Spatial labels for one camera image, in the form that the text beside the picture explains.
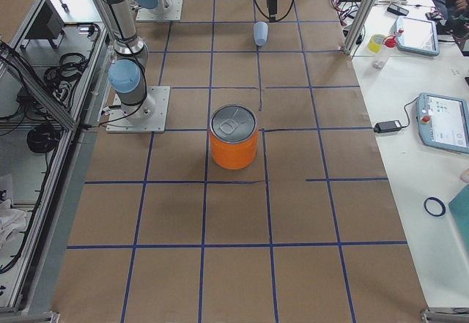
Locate aluminium frame post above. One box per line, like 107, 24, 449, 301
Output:
343, 0, 376, 54

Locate teal board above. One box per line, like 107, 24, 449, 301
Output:
449, 185, 469, 252

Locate orange can with metal lid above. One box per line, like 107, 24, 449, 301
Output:
210, 104, 258, 170

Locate black smartphone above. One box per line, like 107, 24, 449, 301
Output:
386, 4, 409, 16

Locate small clear cup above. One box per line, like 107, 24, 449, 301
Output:
372, 60, 385, 70

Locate red emergency stop button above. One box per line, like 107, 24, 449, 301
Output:
383, 34, 397, 48

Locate yellow tape roll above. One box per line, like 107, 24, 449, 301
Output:
367, 34, 386, 53

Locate coiled black cables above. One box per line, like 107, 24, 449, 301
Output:
43, 52, 91, 93

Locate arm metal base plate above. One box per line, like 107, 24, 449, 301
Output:
106, 86, 171, 133
136, 0, 183, 23

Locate light blue plastic cup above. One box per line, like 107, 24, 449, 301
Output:
253, 21, 269, 47

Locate teach pendant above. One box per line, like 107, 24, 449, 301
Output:
416, 93, 468, 154
394, 15, 440, 56

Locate aluminium frame rail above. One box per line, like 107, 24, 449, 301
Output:
1, 40, 77, 130

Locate black power adapter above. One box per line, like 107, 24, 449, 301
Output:
373, 120, 402, 133

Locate upper teach pendant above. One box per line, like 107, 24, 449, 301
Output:
394, 15, 440, 56

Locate black box on shelf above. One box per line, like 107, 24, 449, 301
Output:
25, 0, 64, 49

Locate lower teach pendant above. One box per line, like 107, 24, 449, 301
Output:
416, 93, 468, 154

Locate blue tape ring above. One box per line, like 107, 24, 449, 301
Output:
424, 197, 447, 218

